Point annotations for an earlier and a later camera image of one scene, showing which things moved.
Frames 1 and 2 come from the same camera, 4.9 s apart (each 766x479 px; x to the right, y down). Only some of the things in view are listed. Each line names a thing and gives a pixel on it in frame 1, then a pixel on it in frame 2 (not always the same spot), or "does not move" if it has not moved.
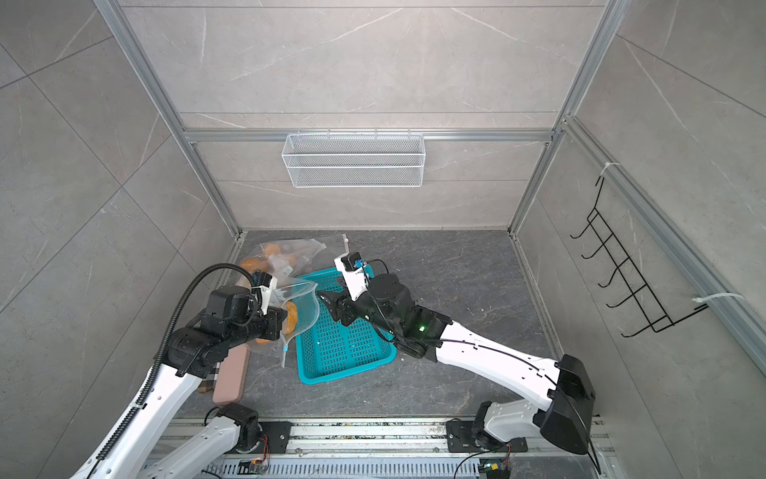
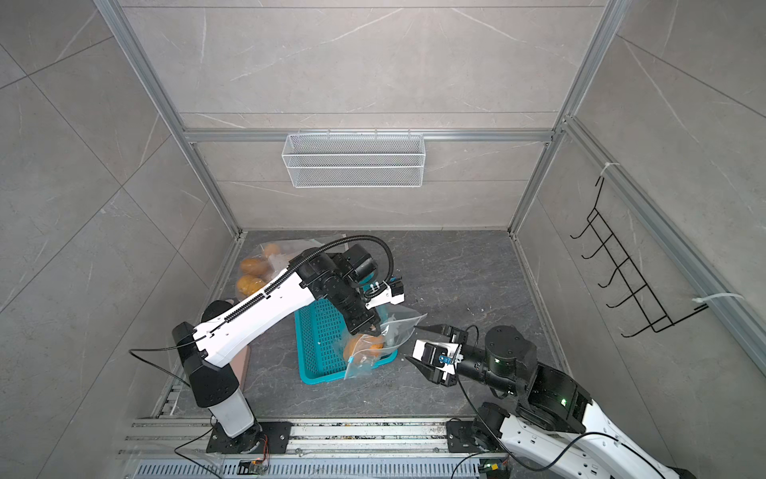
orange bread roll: x=272 y=248 does not move
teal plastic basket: x=324 y=347 does not move
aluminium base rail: x=389 y=448 does not move
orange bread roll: x=291 y=318 → x=375 y=348
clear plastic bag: x=298 y=298 → x=362 y=351
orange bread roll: x=253 y=263 does not move
